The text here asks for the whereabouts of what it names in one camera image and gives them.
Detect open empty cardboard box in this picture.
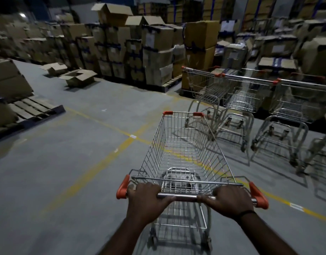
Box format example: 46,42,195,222
58,69,98,88

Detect large yellowish cardboard box stack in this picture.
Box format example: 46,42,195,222
181,20,221,91

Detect wire shopping cart orange handle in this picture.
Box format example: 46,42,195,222
116,111,269,253

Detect person's left forearm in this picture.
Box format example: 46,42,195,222
99,216,156,255

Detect dim stack of cardboard boxes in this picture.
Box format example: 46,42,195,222
0,13,63,64

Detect flattened open cardboard box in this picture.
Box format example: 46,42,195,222
41,62,68,76

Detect person's left hand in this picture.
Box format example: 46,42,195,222
125,182,177,224

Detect person's right hand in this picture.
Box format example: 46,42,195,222
197,185,255,220

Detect parked wire shopping cart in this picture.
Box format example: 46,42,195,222
296,99,326,183
215,68,281,153
181,65,234,128
250,77,326,168

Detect large cardboard boxes on pallet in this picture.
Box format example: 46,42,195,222
0,58,34,129

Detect tall stack of cardboard boxes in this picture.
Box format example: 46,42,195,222
61,2,185,87

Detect person's right forearm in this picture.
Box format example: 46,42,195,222
236,211,300,255

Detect blue storage racks with boxes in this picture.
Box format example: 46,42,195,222
135,0,326,27

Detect labelled cardboard boxes pile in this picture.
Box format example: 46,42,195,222
213,18,326,78

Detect wooden pallet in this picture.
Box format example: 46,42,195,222
0,95,66,143

